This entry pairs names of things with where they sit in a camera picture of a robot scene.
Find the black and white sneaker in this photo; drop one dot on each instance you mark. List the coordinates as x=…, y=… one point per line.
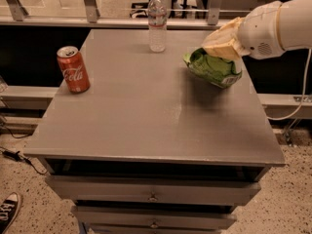
x=9, y=210

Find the clear plastic water bottle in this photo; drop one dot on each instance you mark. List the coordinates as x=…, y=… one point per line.
x=157, y=23

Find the grey drawer cabinet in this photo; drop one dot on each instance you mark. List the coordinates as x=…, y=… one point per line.
x=150, y=148

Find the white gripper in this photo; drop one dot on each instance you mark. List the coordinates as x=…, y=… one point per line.
x=259, y=33

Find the green rice chip bag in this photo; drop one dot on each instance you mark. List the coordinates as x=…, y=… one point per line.
x=220, y=72

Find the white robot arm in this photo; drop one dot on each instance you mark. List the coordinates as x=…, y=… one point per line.
x=294, y=25

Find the red Coca-Cola can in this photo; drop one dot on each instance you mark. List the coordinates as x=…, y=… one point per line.
x=73, y=69

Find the metal railing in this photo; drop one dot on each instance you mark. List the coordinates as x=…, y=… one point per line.
x=194, y=14

